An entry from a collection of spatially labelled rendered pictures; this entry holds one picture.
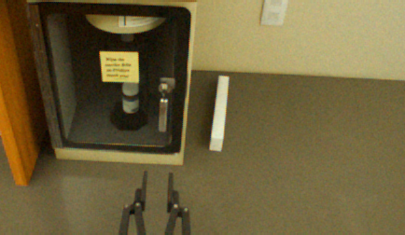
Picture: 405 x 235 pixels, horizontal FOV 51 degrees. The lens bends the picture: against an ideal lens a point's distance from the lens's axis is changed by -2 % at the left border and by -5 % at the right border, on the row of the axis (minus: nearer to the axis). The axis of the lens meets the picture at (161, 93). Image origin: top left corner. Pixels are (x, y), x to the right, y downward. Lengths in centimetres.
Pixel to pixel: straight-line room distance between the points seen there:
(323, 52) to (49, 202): 95
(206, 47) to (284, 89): 27
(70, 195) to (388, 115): 94
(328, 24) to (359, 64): 20
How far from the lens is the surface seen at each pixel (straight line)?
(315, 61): 149
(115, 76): 91
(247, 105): 130
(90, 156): 112
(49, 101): 99
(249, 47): 141
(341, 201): 114
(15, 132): 99
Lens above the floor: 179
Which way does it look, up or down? 40 degrees down
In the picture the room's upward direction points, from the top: 2 degrees clockwise
